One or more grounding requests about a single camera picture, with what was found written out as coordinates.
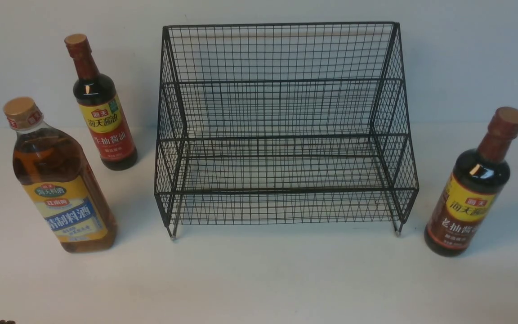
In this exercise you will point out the light soy sauce bottle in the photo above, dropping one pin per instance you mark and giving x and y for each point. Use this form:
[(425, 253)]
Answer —
[(97, 98)]

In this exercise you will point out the amber cooking wine bottle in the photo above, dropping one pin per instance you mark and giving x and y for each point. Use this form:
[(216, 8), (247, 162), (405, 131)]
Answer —
[(54, 172)]

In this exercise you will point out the dark soy sauce bottle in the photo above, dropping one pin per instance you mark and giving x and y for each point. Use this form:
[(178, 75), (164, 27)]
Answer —
[(477, 178)]

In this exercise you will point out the black wire mesh shelf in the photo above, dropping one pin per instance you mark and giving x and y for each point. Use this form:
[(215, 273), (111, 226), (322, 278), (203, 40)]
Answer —
[(288, 123)]

